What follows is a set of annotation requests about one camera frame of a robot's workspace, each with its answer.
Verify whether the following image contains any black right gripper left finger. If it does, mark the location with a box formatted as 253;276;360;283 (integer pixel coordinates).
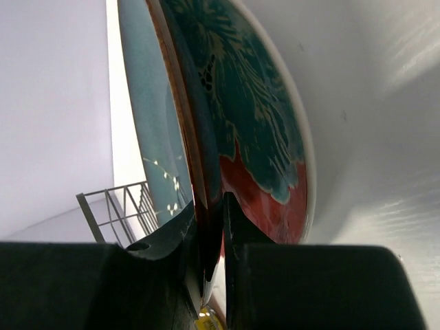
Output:
1;204;201;329

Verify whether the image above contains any grey wire dish rack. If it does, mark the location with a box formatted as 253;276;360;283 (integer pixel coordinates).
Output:
76;181;159;248

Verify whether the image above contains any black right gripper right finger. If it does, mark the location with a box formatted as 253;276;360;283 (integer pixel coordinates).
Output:
223;192;426;329

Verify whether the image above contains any red and teal patterned plate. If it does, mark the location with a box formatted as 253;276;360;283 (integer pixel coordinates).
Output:
161;0;316;303

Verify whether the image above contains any dark teal blossom plate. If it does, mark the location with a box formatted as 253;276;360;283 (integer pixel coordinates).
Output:
118;1;193;225

